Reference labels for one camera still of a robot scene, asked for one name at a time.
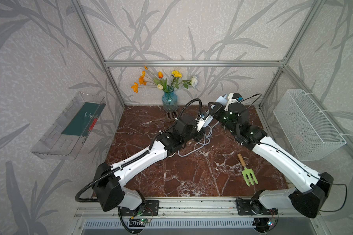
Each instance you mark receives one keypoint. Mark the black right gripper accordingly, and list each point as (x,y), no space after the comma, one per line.
(218,109)

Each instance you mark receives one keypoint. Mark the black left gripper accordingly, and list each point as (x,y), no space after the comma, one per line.
(199,134)

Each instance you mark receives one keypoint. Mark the grey power strip with cord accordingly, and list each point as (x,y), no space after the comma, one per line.
(206,141)

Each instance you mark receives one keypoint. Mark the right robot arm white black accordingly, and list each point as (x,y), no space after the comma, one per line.
(311,188)

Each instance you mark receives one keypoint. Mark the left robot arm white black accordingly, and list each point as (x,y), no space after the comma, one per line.
(110,180)

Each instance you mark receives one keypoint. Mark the blue glass vase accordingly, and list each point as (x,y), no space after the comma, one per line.
(169,101)

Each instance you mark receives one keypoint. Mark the green garden hand fork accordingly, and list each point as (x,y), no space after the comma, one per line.
(248,173)

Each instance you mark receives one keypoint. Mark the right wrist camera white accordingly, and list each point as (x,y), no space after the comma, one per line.
(226,100)

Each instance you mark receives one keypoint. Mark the aluminium front rail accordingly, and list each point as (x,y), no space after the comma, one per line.
(176,207)

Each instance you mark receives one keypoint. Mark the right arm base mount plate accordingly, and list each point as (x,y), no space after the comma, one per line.
(247,207)

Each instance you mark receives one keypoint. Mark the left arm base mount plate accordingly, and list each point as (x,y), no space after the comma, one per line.
(149,208)

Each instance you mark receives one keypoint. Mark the white wire mesh basket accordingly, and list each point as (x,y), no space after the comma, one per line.
(309,131)

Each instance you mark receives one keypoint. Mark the clear plastic wall tray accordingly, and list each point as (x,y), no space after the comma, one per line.
(67,135)

